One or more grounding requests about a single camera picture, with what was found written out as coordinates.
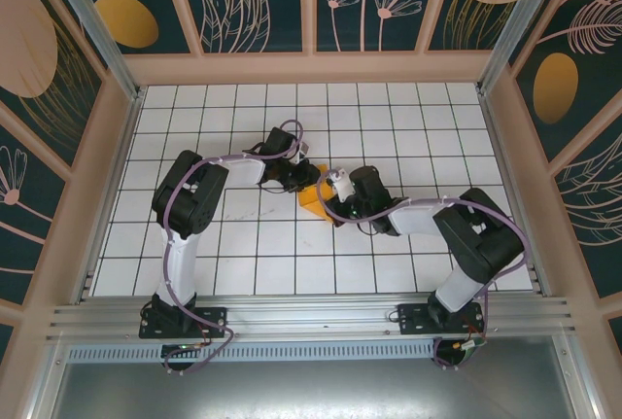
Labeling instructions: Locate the orange paper sheet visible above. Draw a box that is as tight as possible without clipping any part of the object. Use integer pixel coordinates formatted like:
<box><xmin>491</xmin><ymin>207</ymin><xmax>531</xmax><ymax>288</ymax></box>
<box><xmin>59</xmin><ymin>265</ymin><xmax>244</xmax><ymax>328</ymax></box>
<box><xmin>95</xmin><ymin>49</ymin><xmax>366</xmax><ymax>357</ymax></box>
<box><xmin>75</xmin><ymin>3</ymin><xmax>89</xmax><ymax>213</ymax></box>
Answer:
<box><xmin>297</xmin><ymin>161</ymin><xmax>341</xmax><ymax>226</ymax></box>

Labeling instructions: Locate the grey metal sheet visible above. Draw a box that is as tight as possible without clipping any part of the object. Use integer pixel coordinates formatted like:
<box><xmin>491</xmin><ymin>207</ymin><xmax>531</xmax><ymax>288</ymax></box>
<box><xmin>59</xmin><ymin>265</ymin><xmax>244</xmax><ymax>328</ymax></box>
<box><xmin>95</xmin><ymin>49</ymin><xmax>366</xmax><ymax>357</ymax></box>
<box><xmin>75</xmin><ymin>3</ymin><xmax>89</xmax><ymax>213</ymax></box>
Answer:
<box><xmin>26</xmin><ymin>360</ymin><xmax>599</xmax><ymax>419</ymax></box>

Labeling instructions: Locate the small green circuit board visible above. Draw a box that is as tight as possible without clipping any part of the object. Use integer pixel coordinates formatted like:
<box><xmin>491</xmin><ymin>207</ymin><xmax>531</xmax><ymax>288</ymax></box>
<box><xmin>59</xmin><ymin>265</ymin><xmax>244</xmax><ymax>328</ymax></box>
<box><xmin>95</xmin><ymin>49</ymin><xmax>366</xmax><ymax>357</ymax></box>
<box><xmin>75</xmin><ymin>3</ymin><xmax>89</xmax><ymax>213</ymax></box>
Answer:
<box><xmin>454</xmin><ymin>339</ymin><xmax>486</xmax><ymax>358</ymax></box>

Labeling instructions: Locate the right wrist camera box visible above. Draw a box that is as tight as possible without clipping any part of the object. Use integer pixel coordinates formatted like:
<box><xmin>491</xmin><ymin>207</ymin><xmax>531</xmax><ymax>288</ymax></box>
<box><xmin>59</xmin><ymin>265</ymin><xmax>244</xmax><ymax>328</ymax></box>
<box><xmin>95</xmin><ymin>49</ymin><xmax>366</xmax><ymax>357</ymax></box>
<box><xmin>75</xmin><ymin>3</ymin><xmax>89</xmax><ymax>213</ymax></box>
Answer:
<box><xmin>326</xmin><ymin>169</ymin><xmax>358</xmax><ymax>204</ymax></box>

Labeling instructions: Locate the aluminium mounting rail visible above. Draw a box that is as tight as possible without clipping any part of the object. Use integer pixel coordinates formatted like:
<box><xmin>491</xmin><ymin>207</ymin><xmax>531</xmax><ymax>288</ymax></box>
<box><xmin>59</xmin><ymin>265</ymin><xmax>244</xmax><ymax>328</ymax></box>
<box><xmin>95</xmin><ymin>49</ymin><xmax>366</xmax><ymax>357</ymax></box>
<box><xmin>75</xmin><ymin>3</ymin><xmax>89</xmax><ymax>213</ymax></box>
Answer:
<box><xmin>46</xmin><ymin>294</ymin><xmax>579</xmax><ymax>342</ymax></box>

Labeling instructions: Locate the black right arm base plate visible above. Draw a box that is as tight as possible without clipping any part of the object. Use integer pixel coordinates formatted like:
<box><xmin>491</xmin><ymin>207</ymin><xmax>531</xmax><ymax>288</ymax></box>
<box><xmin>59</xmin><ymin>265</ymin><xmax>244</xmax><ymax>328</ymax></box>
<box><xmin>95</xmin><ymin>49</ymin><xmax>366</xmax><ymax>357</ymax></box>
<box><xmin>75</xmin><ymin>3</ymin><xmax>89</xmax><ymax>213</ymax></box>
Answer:
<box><xmin>397</xmin><ymin>301</ymin><xmax>486</xmax><ymax>337</ymax></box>

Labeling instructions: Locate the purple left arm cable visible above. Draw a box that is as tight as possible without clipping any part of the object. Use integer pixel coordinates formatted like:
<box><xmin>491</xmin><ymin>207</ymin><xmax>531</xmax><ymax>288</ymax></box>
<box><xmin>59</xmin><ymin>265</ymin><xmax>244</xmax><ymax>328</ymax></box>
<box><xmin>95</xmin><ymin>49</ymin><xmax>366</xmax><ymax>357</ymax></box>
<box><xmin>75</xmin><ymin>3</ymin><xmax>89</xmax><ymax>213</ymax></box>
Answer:
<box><xmin>162</xmin><ymin>120</ymin><xmax>312</xmax><ymax>376</ymax></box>

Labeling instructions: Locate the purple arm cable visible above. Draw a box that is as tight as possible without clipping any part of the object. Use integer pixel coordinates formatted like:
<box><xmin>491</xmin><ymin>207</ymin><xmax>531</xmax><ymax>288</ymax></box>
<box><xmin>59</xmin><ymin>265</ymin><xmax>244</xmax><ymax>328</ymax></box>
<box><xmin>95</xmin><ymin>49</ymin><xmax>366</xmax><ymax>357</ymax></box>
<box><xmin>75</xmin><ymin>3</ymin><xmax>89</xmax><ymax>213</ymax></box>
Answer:
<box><xmin>316</xmin><ymin>170</ymin><xmax>530</xmax><ymax>371</ymax></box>
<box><xmin>162</xmin><ymin>120</ymin><xmax>312</xmax><ymax>376</ymax></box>

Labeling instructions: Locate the aluminium side rail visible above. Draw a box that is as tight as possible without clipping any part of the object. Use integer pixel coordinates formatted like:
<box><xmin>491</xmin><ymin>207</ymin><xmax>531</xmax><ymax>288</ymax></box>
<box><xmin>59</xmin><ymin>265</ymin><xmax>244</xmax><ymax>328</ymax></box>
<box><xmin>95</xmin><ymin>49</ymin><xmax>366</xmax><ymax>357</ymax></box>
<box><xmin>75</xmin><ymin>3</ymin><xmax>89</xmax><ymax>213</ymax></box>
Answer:
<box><xmin>75</xmin><ymin>87</ymin><xmax>147</xmax><ymax>306</ymax></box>
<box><xmin>478</xmin><ymin>90</ymin><xmax>551</xmax><ymax>297</ymax></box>

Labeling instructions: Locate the slotted grey cable duct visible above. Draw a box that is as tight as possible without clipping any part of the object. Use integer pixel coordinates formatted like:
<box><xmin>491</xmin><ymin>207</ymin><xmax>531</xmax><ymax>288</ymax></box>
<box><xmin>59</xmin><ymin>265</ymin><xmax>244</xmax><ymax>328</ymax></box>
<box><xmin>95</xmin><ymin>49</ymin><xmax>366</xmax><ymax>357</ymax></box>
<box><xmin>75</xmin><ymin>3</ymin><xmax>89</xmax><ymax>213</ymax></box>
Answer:
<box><xmin>65</xmin><ymin>338</ymin><xmax>438</xmax><ymax>363</ymax></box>

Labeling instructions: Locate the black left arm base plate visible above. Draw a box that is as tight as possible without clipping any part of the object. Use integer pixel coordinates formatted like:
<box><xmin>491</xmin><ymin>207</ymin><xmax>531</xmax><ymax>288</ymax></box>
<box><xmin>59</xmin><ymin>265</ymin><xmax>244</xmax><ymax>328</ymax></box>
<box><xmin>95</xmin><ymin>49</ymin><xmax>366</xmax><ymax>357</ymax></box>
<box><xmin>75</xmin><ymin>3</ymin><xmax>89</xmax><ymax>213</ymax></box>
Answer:
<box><xmin>139</xmin><ymin>305</ymin><xmax>229</xmax><ymax>340</ymax></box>

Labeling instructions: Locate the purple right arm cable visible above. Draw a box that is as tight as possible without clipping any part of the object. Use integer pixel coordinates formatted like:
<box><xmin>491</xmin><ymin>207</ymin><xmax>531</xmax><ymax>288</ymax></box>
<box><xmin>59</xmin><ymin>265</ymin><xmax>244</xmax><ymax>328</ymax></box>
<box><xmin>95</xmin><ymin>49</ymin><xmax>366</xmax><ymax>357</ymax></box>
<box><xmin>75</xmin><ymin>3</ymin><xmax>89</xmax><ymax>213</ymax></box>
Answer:
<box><xmin>316</xmin><ymin>170</ymin><xmax>530</xmax><ymax>371</ymax></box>

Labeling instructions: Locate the aluminium frame post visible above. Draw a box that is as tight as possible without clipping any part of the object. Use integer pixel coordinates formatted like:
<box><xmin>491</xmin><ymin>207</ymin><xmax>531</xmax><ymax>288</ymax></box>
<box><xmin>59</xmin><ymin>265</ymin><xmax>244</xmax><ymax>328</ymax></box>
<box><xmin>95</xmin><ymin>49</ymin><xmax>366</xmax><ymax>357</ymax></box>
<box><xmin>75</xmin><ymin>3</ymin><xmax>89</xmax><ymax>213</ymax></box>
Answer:
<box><xmin>475</xmin><ymin>0</ymin><xmax>584</xmax><ymax>97</ymax></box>
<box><xmin>38</xmin><ymin>0</ymin><xmax>147</xmax><ymax>102</ymax></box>

